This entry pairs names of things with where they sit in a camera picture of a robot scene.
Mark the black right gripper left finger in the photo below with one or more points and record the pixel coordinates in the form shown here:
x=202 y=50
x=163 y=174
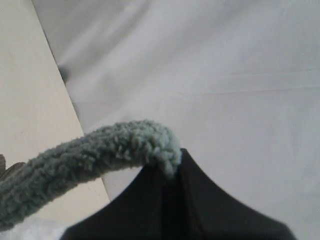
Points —
x=148 y=209

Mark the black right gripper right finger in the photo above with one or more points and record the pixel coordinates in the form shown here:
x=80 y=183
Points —
x=212 y=214

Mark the green fuzzy scarf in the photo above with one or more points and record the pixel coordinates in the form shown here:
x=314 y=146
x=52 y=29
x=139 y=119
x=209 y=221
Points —
x=57 y=170

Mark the white curtain backdrop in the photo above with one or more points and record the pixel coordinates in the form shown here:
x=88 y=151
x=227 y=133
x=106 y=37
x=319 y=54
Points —
x=238 y=81

